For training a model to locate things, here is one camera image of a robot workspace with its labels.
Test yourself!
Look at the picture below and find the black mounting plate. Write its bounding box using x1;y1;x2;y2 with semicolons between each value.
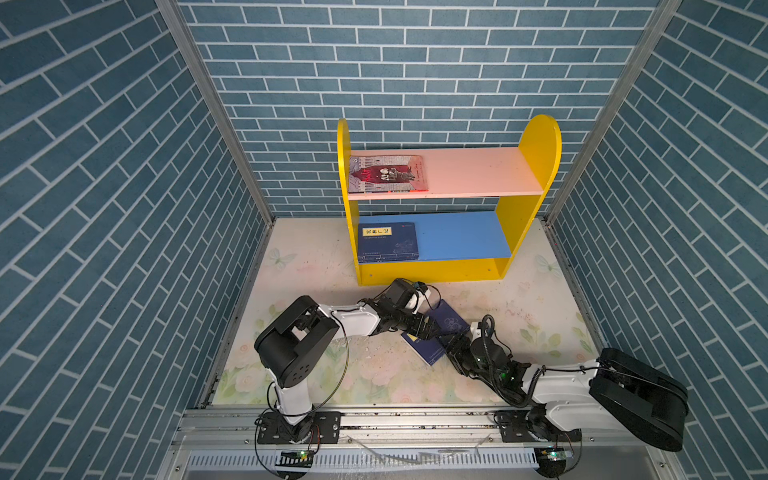
256;410;342;445
492;408;582;443

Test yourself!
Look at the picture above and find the left green circuit board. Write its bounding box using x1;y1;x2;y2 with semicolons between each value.
275;450;315;470

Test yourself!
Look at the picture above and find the yellow pink blue bookshelf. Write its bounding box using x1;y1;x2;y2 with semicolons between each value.
337;115;563;286

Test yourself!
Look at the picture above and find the aluminium corner post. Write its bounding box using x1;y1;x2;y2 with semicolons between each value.
543;0;682;227
156;0;274;228

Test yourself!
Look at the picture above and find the right aluminium corner post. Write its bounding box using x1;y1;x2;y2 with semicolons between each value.
543;0;682;227

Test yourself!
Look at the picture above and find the green circuit board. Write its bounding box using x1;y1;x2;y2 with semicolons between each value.
534;448;568;479
275;450;315;470

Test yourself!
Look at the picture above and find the pink red cover book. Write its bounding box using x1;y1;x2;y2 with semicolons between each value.
348;155;428;194

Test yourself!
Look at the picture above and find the left aluminium corner post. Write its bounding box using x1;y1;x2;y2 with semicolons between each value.
156;0;274;228

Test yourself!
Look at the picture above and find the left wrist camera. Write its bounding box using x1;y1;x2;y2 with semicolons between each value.
384;278;428;312

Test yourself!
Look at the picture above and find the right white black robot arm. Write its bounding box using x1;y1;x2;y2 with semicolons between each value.
439;333;689;452

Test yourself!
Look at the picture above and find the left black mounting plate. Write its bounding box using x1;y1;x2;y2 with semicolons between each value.
256;410;342;445

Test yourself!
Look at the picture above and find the right green circuit board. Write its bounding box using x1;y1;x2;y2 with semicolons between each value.
534;448;568;479

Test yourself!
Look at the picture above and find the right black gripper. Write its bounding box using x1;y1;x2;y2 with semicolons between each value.
435;332;500;390

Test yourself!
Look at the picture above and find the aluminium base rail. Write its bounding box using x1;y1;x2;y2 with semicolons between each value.
158;405;684;479

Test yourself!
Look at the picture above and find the white slotted cable duct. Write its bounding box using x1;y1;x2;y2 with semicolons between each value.
187;447;537;473

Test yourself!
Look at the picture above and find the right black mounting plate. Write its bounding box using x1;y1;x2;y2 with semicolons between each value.
492;408;582;443

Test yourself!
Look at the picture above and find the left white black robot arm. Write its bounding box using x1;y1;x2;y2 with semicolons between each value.
254;292;441;427

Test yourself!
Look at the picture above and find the navy book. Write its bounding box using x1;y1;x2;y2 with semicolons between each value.
357;222;419;264
401;300;469;366

